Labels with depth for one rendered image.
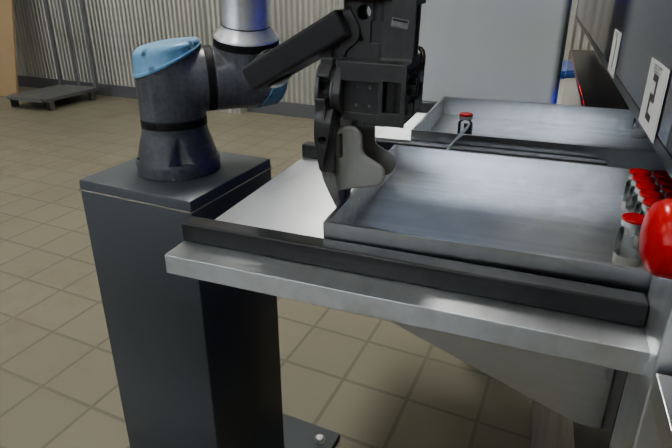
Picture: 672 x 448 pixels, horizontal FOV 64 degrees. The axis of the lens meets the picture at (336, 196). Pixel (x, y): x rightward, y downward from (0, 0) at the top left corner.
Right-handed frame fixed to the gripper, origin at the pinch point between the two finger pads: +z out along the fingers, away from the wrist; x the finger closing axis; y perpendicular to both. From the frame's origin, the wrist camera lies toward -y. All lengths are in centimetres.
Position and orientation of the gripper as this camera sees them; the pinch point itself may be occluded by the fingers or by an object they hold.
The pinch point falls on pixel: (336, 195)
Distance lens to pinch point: 53.3
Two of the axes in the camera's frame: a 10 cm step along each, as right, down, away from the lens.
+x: 3.6, -3.5, 8.7
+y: 9.3, 1.5, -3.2
